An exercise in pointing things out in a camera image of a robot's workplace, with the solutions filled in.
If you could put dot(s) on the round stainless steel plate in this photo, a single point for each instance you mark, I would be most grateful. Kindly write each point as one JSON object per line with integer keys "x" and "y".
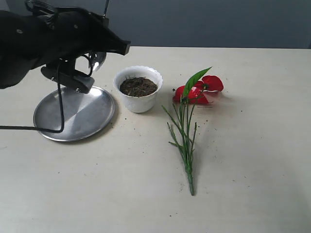
{"x": 84, "y": 114}

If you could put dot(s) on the dark contents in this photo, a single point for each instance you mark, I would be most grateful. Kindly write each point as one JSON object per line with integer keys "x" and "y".
{"x": 138, "y": 87}

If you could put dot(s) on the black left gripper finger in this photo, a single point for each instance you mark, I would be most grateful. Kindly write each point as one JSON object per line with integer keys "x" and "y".
{"x": 108, "y": 41}

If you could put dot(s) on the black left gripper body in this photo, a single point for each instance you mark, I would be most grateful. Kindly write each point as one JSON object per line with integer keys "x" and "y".
{"x": 29, "y": 42}

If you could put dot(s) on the red artificial flower stem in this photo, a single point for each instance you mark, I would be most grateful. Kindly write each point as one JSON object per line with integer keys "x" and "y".
{"x": 198, "y": 90}

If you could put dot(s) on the white scalloped flower pot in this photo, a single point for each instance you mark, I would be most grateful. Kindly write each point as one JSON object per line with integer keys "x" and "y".
{"x": 138, "y": 104}

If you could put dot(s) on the stainless steel spork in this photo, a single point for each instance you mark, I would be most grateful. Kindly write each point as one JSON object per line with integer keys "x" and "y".
{"x": 98, "y": 58}

